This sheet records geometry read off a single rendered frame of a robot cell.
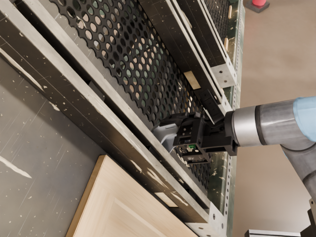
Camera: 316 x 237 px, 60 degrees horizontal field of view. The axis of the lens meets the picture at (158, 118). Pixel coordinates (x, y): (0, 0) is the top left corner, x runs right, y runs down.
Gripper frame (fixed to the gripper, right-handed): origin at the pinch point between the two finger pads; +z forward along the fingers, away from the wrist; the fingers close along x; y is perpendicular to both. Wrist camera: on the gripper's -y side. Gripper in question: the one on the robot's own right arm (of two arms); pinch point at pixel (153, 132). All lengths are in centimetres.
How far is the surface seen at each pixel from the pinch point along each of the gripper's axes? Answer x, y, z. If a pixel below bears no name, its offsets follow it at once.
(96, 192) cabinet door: -9.6, 19.9, 0.2
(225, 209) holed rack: 39.9, 1.0, -3.4
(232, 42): 38, -86, 0
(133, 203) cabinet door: 0.6, 17.2, 0.2
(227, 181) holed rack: 40.5, -8.9, -3.3
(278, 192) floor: 141, -55, 0
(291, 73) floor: 149, -179, -13
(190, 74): 9.3, -30.7, 0.3
